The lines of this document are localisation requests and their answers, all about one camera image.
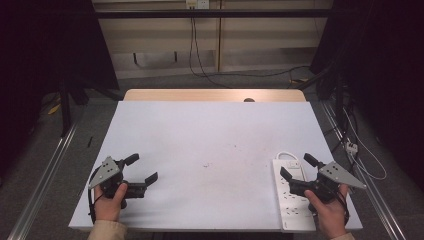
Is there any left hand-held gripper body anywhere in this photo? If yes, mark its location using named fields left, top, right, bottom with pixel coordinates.
left=88, top=155, right=148, bottom=210

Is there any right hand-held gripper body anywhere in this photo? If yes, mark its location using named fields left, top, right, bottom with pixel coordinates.
left=288, top=160, right=367, bottom=204

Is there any white power strip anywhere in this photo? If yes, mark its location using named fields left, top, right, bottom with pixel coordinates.
left=272, top=158, right=317, bottom=234

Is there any person's left hand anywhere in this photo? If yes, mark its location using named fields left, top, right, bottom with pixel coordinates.
left=93, top=182, right=129, bottom=223

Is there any person's right hand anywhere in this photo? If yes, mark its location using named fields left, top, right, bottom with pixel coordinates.
left=303, top=184, right=350, bottom=240

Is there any white plug adapter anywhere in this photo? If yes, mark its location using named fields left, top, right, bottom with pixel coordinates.
left=345, top=140, right=359, bottom=157

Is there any white table board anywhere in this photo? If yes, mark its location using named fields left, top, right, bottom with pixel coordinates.
left=68, top=100, right=364, bottom=233

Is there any wooden table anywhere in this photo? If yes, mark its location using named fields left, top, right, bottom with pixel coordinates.
left=123, top=88, right=307, bottom=103

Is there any black curtain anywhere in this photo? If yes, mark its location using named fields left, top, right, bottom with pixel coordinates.
left=309, top=0, right=424, bottom=183
left=0, top=0, right=120, bottom=174

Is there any black horizontal bar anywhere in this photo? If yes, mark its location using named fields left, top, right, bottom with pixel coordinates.
left=94, top=8, right=335, bottom=20

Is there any white power strip cable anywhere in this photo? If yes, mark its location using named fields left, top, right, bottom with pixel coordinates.
left=275, top=151, right=303, bottom=161

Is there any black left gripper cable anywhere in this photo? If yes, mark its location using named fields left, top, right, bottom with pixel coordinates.
left=87, top=165, right=102, bottom=225

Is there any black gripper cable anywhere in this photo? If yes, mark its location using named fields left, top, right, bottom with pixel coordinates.
left=87, top=165, right=102, bottom=225
left=335, top=189, right=351, bottom=225

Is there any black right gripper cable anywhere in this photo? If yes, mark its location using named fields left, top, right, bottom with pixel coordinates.
left=335, top=189, right=351, bottom=225

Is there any thin white floor cable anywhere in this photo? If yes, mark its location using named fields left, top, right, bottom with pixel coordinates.
left=342, top=107, right=388, bottom=182

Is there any metal floor rail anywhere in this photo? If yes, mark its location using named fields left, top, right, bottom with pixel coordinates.
left=320, top=99, right=407, bottom=240
left=7, top=121, right=81, bottom=240

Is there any black hanging cable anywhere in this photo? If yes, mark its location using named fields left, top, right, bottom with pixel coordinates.
left=188, top=16, right=312, bottom=90

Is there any white wall socket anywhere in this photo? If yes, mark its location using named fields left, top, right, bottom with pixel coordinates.
left=185, top=0, right=211, bottom=10

